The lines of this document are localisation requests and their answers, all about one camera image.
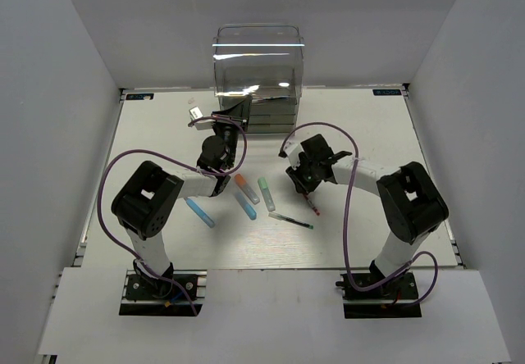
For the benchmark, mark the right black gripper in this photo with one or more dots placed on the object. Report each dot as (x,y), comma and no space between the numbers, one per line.
(302,186)

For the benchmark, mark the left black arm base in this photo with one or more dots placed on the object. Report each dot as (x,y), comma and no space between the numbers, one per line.
(142,295)

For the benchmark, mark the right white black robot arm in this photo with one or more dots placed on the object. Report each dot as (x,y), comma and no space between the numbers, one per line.
(412,204)

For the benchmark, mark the right blue table label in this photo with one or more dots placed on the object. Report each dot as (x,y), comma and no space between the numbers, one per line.
(387,92)

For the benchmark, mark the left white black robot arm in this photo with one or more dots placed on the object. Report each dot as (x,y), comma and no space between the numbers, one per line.
(143,205)

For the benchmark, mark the red gel pen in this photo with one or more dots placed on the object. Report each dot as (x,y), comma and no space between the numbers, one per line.
(311,205)

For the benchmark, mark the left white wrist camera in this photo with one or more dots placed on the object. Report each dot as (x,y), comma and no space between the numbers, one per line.
(198,120)

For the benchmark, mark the orange highlighter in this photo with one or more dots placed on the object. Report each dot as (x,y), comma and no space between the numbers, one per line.
(245,187)

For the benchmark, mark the green highlighter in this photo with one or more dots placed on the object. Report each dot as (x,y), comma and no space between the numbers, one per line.
(266,194)

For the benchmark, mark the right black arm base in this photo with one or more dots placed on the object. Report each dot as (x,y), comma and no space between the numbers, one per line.
(393,301)

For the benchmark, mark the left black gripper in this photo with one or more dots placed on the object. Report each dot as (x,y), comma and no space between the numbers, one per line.
(238,113)

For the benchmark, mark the blue table label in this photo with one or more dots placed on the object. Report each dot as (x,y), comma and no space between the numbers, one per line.
(387,92)
(139,96)

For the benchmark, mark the left blue table label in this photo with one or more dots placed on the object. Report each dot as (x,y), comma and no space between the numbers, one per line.
(139,96)

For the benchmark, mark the green gel pen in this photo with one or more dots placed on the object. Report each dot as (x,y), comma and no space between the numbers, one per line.
(291,220)

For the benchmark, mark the light blue highlighter left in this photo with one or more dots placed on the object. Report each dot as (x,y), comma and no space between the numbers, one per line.
(200,213)

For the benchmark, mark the clear acrylic drawer organizer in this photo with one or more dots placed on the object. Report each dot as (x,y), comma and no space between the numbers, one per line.
(261,60)

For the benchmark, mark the blue highlighter middle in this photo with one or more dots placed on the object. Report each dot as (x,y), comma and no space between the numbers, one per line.
(247,208)

